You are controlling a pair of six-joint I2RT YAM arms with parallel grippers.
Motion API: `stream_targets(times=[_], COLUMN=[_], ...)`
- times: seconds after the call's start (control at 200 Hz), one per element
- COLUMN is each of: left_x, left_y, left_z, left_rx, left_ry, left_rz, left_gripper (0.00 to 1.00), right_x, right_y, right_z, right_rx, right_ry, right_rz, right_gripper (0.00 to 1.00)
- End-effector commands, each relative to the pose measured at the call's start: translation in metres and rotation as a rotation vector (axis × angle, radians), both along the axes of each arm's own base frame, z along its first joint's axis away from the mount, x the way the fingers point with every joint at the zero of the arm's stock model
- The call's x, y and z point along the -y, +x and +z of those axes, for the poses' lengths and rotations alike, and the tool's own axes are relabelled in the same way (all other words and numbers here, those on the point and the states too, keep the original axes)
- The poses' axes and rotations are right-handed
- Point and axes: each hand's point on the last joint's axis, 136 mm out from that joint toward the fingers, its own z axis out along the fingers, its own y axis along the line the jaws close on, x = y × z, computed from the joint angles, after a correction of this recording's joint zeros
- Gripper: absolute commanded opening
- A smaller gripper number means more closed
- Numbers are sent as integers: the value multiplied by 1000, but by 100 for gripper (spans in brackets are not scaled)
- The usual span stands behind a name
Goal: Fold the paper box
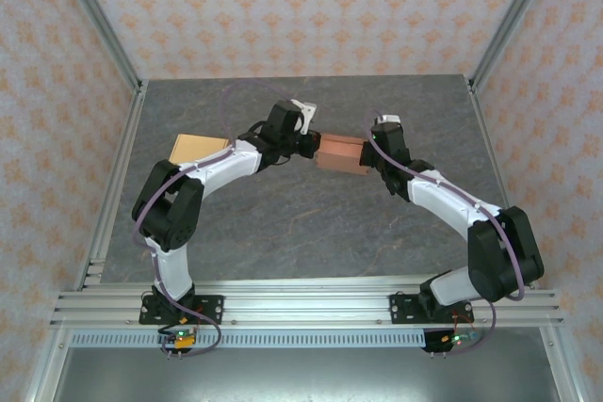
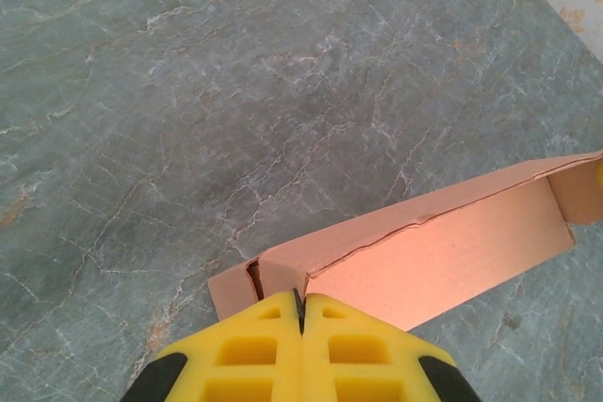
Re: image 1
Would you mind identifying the reddish brown cardboard box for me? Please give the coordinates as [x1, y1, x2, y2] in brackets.
[316, 132, 369, 177]

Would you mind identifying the yellow paper box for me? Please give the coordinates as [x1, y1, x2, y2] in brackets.
[169, 133, 232, 166]

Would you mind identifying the grey metal panel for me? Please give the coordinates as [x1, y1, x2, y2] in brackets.
[46, 347, 564, 402]

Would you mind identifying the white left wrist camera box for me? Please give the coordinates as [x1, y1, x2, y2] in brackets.
[290, 99, 318, 136]

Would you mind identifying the aluminium table side rail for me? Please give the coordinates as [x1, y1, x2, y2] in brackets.
[465, 76, 538, 290]
[73, 81, 150, 290]

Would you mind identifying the aluminium mounting rail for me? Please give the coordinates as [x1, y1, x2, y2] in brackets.
[49, 279, 566, 328]

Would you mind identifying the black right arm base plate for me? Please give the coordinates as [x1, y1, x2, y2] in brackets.
[389, 293, 475, 326]

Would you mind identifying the aluminium frame post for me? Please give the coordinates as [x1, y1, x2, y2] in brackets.
[49, 0, 145, 92]
[468, 0, 562, 90]

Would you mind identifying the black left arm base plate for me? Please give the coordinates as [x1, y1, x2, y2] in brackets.
[139, 295, 225, 326]

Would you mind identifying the grey slotted cable duct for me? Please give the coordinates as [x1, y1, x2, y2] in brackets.
[69, 330, 428, 349]

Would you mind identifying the aluminium frame leg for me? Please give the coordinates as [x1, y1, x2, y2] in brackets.
[539, 326, 585, 402]
[23, 326, 72, 402]

